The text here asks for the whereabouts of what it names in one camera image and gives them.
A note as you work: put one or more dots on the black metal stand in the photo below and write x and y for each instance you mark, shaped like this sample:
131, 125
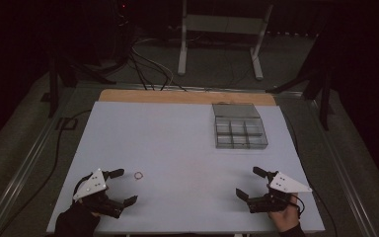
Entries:
54, 85
324, 98

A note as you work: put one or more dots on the metal floor rail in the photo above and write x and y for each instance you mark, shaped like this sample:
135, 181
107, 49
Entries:
345, 164
19, 171

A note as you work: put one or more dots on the person's left hand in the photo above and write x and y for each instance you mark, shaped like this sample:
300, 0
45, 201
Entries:
75, 220

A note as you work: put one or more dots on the red rubber band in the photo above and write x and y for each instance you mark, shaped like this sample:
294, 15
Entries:
135, 175

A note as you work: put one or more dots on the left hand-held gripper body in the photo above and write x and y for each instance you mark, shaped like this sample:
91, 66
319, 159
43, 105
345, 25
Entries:
93, 186

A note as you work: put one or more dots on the white table mat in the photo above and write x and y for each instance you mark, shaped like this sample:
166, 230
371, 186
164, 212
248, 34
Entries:
177, 148

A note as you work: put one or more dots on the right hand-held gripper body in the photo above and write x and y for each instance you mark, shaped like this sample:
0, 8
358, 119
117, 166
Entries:
284, 184

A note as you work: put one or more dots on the clear plastic compartment box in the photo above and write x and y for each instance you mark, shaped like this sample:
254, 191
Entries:
240, 126

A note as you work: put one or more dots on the white metal stand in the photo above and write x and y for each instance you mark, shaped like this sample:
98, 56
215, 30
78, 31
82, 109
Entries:
223, 24

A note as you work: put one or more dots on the person's right hand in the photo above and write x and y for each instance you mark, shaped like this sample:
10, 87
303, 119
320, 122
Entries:
287, 219

